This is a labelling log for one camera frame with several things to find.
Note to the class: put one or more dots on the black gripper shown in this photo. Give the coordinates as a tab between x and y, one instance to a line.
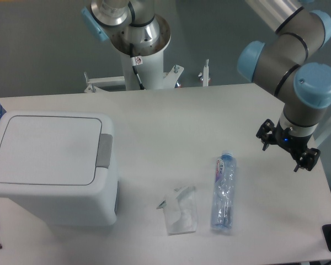
297	146

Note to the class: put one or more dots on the grey trash can push button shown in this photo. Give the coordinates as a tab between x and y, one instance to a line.
104	150

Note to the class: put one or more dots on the white plastic trash can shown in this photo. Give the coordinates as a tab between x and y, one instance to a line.
71	205

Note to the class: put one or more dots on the white trash can lid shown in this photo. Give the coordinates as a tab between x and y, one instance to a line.
48	150

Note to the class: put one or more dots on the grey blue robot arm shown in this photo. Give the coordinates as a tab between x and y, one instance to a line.
282	69

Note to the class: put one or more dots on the clear empty plastic bottle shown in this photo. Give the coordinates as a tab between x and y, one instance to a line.
223	192

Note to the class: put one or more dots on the clear plastic bag with tissue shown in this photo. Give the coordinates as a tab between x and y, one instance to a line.
180	210

